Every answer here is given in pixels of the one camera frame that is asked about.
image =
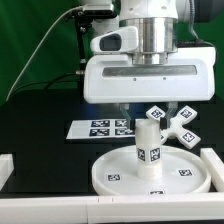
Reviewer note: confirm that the white border rail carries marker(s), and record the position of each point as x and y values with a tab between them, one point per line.
6	168
112	209
215	166

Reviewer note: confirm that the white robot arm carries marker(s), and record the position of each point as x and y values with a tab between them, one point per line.
138	59

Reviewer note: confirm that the white front border rail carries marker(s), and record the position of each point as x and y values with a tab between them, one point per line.
112	209

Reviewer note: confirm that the white round table top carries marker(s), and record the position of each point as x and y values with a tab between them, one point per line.
120	172

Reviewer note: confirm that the white fiducial marker sheet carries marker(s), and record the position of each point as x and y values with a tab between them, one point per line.
96	129

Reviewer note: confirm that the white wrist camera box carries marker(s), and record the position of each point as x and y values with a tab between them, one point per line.
123	40

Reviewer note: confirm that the white cross-shaped table base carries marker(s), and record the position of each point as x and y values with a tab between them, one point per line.
176	129

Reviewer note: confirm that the white right border rail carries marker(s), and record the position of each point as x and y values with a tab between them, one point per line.
215	166

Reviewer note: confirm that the white left border rail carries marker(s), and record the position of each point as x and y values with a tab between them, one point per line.
6	168

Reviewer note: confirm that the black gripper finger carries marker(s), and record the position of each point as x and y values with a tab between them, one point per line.
124	111
165	122

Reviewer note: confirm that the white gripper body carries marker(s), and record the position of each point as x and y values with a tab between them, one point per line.
187	76

